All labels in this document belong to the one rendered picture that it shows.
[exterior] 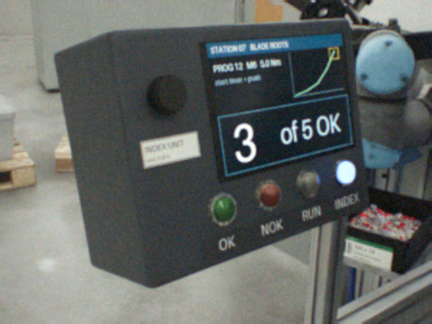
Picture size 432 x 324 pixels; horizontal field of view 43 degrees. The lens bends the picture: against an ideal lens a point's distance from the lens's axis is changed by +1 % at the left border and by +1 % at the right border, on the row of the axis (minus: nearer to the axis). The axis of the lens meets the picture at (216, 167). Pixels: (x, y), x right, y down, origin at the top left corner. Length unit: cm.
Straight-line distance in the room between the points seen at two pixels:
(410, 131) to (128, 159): 55
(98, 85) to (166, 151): 7
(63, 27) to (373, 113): 577
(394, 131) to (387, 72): 10
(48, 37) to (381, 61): 580
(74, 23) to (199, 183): 607
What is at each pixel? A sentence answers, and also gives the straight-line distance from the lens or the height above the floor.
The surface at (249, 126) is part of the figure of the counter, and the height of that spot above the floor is 117.
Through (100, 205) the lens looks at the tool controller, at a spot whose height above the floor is 111.
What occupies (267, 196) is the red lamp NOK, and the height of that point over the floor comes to 112.
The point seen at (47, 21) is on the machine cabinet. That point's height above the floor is 79.
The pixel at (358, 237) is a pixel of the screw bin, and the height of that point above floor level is 86.
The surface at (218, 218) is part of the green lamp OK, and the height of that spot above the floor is 111.
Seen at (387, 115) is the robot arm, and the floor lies 111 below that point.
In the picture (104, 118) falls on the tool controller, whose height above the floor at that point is 119.
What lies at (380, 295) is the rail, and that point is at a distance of 84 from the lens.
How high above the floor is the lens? 129
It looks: 19 degrees down
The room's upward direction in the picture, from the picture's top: 1 degrees clockwise
